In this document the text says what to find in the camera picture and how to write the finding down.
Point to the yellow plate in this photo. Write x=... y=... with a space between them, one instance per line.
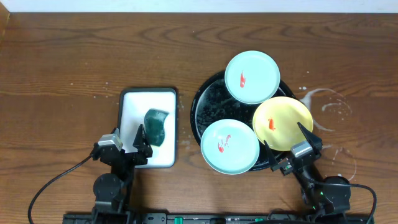
x=275 y=122

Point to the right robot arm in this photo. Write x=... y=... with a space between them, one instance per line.
x=327 y=196

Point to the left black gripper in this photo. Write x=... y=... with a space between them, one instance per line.
x=127 y=155

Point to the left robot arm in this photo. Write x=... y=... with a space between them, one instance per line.
x=112 y=190

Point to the white rectangular soap tray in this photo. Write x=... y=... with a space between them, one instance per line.
x=134 y=104

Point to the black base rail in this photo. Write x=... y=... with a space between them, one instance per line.
x=162 y=218

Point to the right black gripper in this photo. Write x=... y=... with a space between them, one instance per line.
x=288 y=167

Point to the light green plate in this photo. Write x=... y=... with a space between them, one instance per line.
x=252 y=77
x=230 y=147

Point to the black round tray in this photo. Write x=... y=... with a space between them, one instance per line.
x=213 y=102

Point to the green sponge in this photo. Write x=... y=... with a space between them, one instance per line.
x=154 y=122

